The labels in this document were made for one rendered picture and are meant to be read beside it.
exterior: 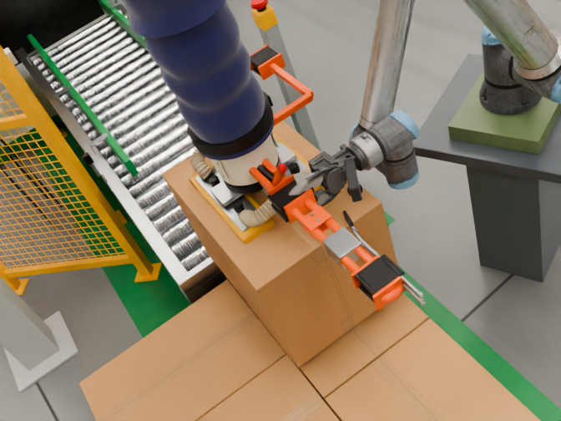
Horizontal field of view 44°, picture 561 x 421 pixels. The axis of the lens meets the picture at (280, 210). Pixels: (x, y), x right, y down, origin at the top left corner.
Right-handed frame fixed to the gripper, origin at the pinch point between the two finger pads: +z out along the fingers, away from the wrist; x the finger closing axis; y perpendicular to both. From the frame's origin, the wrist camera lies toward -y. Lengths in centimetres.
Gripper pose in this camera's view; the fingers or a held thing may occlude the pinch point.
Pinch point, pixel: (298, 203)
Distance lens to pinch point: 169.4
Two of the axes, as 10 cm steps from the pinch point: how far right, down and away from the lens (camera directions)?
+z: -8.1, 5.5, -2.0
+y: -5.1, -5.1, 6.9
